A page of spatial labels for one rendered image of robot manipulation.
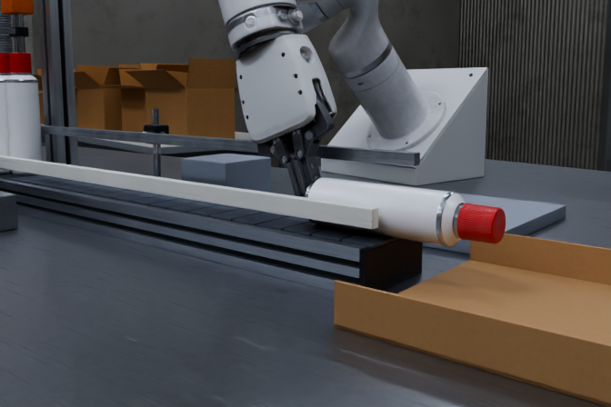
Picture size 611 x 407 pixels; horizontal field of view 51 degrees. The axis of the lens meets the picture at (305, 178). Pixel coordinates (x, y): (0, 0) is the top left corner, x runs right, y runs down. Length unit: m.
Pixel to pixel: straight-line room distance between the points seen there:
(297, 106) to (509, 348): 0.34
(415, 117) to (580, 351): 0.98
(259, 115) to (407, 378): 0.36
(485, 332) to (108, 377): 0.26
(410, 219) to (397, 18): 7.59
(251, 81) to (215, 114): 2.25
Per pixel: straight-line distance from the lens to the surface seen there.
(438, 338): 0.50
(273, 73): 0.70
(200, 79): 2.91
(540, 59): 8.35
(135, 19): 6.14
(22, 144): 1.18
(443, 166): 1.38
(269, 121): 0.71
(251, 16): 0.71
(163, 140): 0.93
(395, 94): 1.34
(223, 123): 3.00
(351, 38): 1.28
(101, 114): 3.69
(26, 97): 1.17
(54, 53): 1.36
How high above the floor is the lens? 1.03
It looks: 8 degrees down
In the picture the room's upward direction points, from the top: straight up
